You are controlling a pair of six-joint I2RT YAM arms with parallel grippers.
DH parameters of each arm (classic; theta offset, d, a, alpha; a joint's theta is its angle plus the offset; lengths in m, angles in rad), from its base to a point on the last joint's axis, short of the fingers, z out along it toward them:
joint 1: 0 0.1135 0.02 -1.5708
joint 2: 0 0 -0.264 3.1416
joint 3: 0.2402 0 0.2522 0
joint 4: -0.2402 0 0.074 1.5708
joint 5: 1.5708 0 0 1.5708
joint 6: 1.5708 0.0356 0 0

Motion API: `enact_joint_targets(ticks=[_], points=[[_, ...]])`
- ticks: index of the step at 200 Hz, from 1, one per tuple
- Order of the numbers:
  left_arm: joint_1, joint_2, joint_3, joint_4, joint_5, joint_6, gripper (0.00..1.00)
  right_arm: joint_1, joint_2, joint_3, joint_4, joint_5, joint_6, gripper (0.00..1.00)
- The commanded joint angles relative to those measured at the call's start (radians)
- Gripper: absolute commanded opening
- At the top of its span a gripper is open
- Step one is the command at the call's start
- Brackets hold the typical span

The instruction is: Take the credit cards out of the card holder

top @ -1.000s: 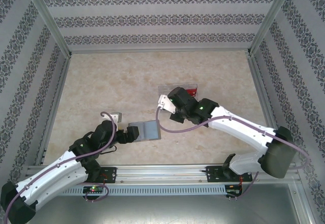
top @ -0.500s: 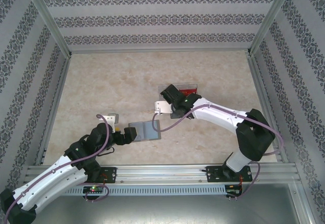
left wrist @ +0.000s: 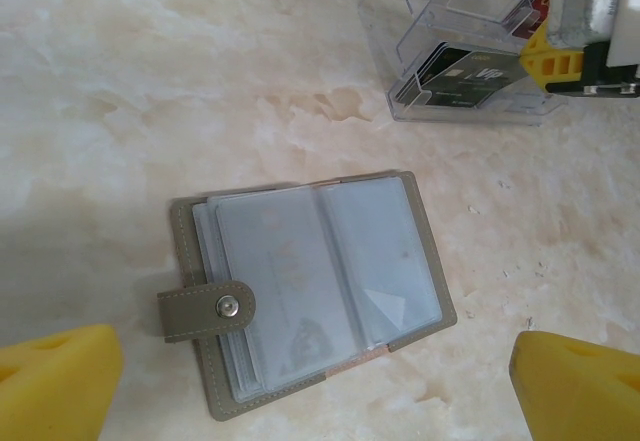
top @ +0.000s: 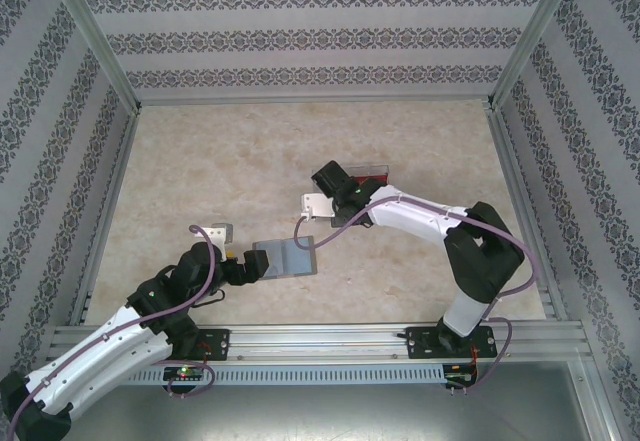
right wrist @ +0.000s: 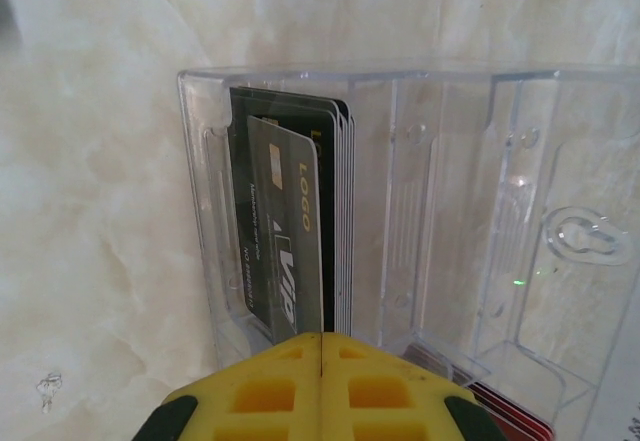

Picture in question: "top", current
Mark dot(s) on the aluminium side rail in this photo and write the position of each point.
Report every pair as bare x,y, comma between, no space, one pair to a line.
525,211
106,211

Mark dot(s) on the aluminium frame post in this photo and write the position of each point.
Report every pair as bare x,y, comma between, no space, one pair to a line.
531,36
96,36
592,401

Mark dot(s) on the clear acrylic organizer box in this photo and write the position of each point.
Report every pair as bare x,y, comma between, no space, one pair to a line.
372,168

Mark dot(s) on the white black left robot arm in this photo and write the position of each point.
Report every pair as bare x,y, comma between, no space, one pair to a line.
100,351

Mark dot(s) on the small green circuit board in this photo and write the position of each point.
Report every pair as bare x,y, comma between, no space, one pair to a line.
460,378
185,374

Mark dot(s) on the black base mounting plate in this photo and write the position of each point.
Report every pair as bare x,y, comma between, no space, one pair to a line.
220,346
425,343

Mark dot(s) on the red VIP card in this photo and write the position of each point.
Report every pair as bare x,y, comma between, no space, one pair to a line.
377,178

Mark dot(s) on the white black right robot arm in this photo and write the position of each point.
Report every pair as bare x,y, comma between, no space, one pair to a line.
415,213

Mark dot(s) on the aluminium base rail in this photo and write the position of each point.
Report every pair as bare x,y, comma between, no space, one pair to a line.
320,343

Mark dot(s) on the grey metal panel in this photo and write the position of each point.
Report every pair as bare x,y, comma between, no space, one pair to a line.
320,416

